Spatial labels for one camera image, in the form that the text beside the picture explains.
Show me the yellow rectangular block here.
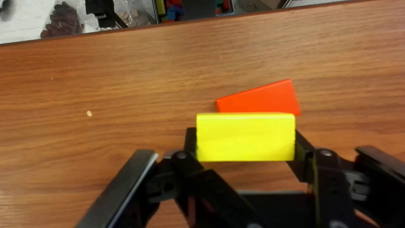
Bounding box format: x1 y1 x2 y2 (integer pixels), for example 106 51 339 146
195 111 297 163

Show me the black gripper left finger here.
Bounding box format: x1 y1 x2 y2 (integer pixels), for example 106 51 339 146
74 127 263 228

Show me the orange arch block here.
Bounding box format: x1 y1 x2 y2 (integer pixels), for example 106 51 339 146
215 78 302 118

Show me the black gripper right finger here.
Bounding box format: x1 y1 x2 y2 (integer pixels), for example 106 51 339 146
290 128 405 228

